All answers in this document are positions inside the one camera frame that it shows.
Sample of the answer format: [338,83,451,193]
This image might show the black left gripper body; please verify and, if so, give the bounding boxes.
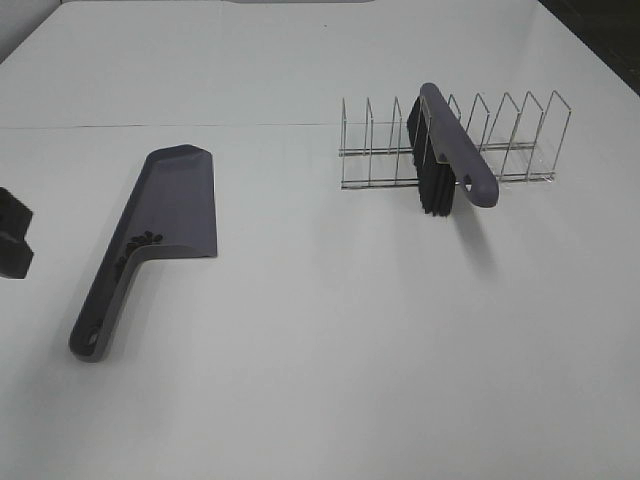
[0,187,34,279]

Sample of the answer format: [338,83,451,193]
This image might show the purple plastic dustpan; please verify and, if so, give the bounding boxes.
[68,144,218,363]

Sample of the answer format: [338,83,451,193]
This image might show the purple brush black bristles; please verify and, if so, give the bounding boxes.
[407,83,499,217]

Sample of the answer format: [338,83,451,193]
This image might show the pile of coffee beans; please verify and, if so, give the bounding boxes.
[92,229,166,341]

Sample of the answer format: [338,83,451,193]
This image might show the chrome wire rack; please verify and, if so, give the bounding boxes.
[338,90,572,190]

